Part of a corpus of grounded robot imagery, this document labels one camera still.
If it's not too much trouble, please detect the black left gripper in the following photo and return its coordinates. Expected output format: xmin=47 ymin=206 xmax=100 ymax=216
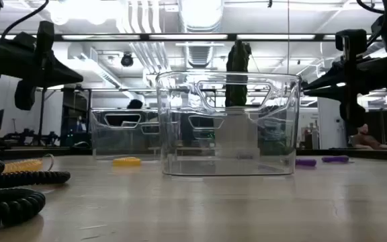
xmin=0 ymin=20 xmax=83 ymax=112

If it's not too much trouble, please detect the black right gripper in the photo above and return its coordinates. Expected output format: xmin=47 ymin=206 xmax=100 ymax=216
xmin=302 ymin=29 xmax=387 ymax=128

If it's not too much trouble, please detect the clear plastic bin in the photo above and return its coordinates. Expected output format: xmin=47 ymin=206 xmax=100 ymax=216
xmin=155 ymin=71 xmax=302 ymax=177
xmin=91 ymin=108 xmax=163 ymax=161

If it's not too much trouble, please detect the yellow spring keychain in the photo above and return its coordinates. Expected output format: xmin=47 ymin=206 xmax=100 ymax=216
xmin=112 ymin=157 xmax=142 ymax=167
xmin=3 ymin=153 xmax=55 ymax=174

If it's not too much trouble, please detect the black spring keychain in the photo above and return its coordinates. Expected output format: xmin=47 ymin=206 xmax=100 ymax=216
xmin=0 ymin=160 xmax=71 ymax=190
xmin=0 ymin=187 xmax=46 ymax=233

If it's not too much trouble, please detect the white pillar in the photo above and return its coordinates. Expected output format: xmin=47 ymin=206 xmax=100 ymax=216
xmin=317 ymin=97 xmax=347 ymax=150

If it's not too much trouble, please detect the person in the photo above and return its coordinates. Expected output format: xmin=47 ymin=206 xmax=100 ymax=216
xmin=349 ymin=123 xmax=387 ymax=151

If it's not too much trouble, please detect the black metal stand frame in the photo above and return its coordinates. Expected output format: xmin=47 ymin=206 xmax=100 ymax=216
xmin=36 ymin=87 xmax=93 ymax=146

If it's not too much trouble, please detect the black dome ceiling camera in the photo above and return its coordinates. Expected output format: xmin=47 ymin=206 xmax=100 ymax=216
xmin=120 ymin=52 xmax=135 ymax=68

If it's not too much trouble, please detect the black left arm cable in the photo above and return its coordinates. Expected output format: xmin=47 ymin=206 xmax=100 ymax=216
xmin=0 ymin=0 xmax=50 ymax=37

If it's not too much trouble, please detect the black table edge rail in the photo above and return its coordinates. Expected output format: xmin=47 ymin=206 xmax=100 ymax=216
xmin=0 ymin=146 xmax=387 ymax=162

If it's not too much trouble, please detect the black horizontal frame beam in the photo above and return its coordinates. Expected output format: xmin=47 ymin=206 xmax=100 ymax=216
xmin=54 ymin=32 xmax=337 ymax=42

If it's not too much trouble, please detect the white pedestal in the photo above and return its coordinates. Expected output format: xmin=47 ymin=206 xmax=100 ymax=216
xmin=213 ymin=106 xmax=261 ymax=159

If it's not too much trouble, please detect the round metal ceiling duct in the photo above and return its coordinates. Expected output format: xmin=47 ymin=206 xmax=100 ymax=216
xmin=179 ymin=0 xmax=225 ymax=33

